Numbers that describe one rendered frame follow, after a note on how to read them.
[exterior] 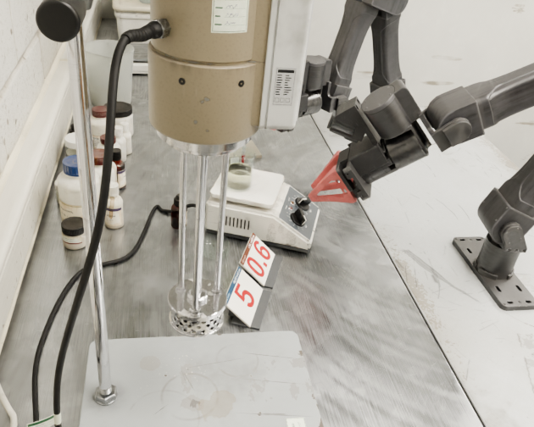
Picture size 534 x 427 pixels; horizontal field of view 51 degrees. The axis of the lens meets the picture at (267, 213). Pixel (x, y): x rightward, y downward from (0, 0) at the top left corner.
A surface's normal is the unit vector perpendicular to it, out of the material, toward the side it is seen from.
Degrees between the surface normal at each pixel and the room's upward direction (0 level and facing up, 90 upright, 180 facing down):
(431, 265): 0
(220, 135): 90
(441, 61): 90
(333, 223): 0
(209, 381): 0
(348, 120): 90
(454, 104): 30
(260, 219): 90
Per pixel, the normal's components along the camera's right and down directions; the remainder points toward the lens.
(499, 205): -0.88, -0.37
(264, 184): 0.10, -0.83
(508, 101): 0.14, 0.45
